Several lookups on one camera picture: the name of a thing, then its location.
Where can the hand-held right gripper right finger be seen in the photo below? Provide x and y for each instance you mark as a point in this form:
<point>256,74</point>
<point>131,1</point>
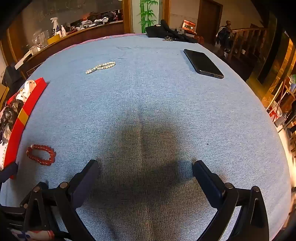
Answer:
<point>205,179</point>

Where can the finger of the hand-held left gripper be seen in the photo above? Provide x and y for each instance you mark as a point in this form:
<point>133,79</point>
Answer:
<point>8,171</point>

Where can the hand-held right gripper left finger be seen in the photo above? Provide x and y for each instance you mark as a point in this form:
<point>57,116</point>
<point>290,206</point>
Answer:
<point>85,179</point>

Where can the red cardboard box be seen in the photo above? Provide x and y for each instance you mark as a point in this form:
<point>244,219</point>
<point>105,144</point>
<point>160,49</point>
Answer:
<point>25,111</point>

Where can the red patterned cloth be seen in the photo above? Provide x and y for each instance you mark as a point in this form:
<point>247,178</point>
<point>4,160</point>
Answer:
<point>34,234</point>

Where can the black mesh scrunchie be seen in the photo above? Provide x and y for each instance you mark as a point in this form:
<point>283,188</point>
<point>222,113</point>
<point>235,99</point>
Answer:
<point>16,106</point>
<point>5,122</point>

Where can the white cherry print scrunchie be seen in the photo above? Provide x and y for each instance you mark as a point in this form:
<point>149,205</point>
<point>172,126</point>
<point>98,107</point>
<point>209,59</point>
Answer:
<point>26,89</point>

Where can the blue tablecloth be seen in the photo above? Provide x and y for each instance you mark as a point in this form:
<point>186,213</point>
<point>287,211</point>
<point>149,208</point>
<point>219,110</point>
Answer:
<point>143,104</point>

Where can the black case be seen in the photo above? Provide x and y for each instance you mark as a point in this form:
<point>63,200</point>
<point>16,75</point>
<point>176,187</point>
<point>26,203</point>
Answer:
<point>11,74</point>

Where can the black smartphone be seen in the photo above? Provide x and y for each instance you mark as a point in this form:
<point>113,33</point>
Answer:
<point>202,62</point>

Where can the glass pitcher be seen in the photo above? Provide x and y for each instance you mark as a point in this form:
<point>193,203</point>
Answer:
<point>38,39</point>

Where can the wooden counter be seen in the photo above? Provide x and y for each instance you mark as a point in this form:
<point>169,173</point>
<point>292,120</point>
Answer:
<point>76,36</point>

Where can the bunch of keys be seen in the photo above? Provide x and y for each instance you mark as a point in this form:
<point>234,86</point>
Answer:
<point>168,39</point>

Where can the wooden stair railing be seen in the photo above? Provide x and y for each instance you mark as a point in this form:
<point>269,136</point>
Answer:
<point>247,39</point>

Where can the white pump bottle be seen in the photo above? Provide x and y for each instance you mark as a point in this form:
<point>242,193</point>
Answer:
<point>63,30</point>

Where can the white spray bottle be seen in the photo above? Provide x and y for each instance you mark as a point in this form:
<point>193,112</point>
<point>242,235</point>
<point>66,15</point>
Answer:
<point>55,24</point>

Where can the orange gift box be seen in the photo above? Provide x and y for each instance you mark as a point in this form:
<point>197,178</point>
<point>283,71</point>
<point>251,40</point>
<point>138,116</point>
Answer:
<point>189,25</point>

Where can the black bag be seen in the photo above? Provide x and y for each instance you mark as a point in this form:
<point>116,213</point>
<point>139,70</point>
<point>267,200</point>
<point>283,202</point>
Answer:
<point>161,29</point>

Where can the wooden door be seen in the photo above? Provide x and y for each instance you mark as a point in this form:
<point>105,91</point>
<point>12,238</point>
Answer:
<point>209,20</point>

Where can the pile of counter clutter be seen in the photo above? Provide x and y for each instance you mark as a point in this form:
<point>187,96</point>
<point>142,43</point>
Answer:
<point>101,18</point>

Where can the dark glass panel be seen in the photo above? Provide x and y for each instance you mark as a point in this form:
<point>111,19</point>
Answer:
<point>69,10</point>

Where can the bamboo wall painting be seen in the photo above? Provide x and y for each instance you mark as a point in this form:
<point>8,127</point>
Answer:
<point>148,14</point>

